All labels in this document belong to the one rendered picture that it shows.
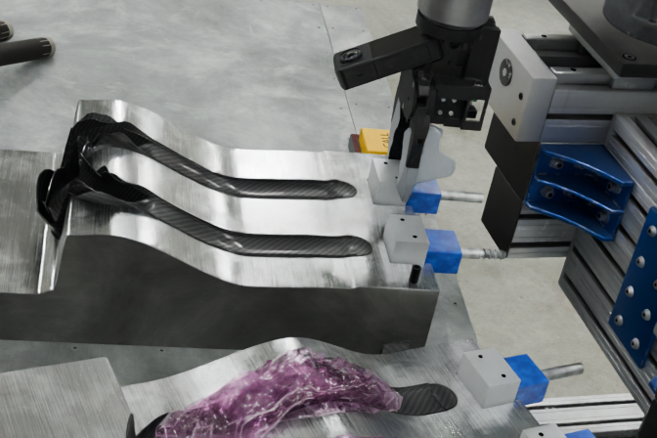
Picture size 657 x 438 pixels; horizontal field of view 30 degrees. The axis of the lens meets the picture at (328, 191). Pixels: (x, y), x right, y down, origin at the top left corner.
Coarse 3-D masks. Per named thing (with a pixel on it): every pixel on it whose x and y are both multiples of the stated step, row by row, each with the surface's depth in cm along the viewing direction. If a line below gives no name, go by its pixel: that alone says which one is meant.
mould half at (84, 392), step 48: (0, 384) 99; (48, 384) 100; (96, 384) 101; (144, 384) 107; (192, 384) 107; (0, 432) 94; (48, 432) 95; (96, 432) 96; (288, 432) 102; (336, 432) 102; (384, 432) 106; (432, 432) 110; (480, 432) 112
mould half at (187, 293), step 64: (0, 192) 130; (192, 192) 129; (0, 256) 121; (64, 256) 115; (128, 256) 116; (192, 256) 119; (384, 256) 127; (0, 320) 118; (64, 320) 119; (128, 320) 120; (192, 320) 121; (256, 320) 122; (320, 320) 123; (384, 320) 124
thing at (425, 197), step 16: (384, 160) 137; (400, 160) 138; (384, 176) 134; (384, 192) 134; (416, 192) 135; (432, 192) 136; (448, 192) 138; (464, 192) 139; (416, 208) 136; (432, 208) 137
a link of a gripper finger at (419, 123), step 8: (416, 104) 128; (416, 112) 127; (424, 112) 127; (416, 120) 127; (424, 120) 127; (416, 128) 127; (424, 128) 127; (416, 136) 128; (424, 136) 128; (416, 144) 128; (408, 152) 129; (416, 152) 129; (408, 160) 130; (416, 160) 130
